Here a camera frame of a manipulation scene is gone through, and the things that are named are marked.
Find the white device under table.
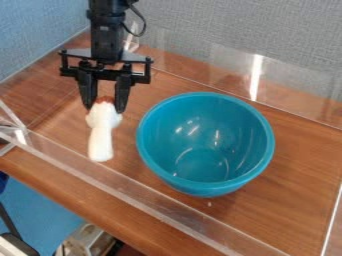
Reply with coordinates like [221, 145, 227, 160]
[55, 223, 116, 256]

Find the clear acrylic front barrier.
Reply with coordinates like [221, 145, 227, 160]
[0, 130, 290, 256]

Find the clear acrylic barrier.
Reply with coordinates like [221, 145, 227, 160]
[0, 130, 290, 256]
[131, 33, 342, 130]

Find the clear acrylic corner bracket back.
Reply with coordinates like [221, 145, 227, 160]
[124, 22, 139, 52]

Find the clear acrylic corner bracket left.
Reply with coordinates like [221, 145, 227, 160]
[0, 100, 27, 157]

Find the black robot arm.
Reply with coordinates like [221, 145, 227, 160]
[59, 0, 154, 113]

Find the black cable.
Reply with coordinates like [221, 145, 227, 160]
[122, 3, 148, 38]

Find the blue plastic bowl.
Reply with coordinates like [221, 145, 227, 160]
[136, 92, 275, 198]

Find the black stand leg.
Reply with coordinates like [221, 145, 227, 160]
[0, 202, 40, 256]

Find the clear acrylic back barrier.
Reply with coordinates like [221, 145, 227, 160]
[131, 33, 342, 130]

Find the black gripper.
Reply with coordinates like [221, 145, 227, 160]
[59, 20, 154, 114]

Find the white plush mushroom brown cap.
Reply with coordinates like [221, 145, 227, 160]
[86, 96, 123, 162]

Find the clear acrylic corner bracket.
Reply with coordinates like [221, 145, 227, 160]
[124, 22, 139, 52]
[0, 100, 27, 157]

